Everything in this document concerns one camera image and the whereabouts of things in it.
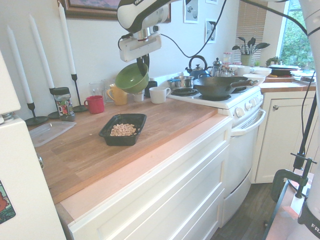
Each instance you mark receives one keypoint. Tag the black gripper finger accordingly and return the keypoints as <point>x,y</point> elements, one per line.
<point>145,66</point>
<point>139,61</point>

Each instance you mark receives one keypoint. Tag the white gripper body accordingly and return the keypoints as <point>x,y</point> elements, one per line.
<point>140,47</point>

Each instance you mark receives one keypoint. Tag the green bowl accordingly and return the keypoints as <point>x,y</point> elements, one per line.
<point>130,80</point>

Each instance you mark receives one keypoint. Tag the black mug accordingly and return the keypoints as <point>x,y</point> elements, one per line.
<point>150,85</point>

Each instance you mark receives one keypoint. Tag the small white cup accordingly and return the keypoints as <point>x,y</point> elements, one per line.
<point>138,97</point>

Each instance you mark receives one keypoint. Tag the large white mug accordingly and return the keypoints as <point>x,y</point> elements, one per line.
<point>158,96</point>

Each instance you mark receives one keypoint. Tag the clear glass mug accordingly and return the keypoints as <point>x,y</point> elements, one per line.
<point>96,87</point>
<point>108,82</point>

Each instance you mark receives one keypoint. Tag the yellow mug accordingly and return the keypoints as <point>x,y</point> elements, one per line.
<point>118,98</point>

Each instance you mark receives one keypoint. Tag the wooden framed picture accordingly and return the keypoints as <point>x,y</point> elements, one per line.
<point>95,13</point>

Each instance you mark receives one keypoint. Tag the red mug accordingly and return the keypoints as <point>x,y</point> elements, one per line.
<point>96,105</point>

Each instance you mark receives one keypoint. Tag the glass french press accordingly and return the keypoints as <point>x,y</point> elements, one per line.
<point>217,67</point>

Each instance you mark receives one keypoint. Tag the white taper candle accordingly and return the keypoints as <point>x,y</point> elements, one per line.
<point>41,50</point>
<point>20,67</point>
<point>67,37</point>

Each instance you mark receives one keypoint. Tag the tall black candle holder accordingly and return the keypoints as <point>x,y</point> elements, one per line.
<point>79,108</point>

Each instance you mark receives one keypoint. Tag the black plastic food tray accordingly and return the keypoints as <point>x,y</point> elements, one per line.
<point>125,141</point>

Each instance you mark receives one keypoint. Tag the spice jar with black lid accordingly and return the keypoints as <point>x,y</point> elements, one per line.
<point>64,105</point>

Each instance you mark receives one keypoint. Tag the black kitchen utensil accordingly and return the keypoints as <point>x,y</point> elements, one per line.
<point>262,45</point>
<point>252,42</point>
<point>242,41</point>
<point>236,47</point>

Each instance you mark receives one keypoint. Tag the white mug by bowls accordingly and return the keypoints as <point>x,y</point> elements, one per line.
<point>243,70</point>

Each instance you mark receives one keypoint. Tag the green utensil crock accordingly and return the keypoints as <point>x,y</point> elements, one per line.
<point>246,60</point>

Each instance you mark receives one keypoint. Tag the wide white bowl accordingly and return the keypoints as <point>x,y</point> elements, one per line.
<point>257,78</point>

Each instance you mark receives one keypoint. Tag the window blind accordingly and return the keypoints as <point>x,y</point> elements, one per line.
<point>251,25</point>

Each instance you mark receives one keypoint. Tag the clear plastic tray lid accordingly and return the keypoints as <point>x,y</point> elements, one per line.
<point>47,131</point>

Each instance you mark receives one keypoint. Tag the white serving bowl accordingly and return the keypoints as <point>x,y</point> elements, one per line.
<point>261,71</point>

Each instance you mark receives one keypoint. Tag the short black candle holder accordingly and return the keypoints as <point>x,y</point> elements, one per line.
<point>35,120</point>

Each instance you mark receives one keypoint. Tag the white drawer cabinet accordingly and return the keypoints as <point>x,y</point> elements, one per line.
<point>162,190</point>

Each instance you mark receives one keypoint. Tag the white stove with oven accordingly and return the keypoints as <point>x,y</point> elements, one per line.
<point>240,150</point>

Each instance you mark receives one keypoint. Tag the small succulent plant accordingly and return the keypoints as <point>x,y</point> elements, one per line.
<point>273,60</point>

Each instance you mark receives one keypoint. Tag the metal cabinet knob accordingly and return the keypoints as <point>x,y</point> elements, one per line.
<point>275,107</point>

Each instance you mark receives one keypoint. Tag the black skillet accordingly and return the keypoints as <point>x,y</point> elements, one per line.
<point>285,70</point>

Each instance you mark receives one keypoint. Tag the window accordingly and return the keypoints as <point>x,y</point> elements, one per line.
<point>292,50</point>

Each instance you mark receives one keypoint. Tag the white cabinet with door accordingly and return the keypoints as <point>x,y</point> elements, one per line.
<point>280,140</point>

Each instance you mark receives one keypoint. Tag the stacked glass plates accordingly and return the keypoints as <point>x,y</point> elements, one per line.
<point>305,73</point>

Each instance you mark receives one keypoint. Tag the black stand pole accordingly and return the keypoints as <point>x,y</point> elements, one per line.
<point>308,125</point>

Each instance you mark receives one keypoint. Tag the green C-clamp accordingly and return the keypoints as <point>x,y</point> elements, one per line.
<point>277,182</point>

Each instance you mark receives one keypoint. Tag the black screw clamp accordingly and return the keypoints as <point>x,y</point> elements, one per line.
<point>303,172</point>

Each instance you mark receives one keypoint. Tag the colourful fridge magnet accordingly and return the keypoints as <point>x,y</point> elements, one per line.
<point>6,202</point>

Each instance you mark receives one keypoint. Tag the robot mounting table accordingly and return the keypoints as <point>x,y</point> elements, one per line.
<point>282,222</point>

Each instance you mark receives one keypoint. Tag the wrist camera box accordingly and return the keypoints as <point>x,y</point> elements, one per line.
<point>155,29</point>

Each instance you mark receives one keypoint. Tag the white wall print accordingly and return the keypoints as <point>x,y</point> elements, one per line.
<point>191,12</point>
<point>210,31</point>
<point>211,1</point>

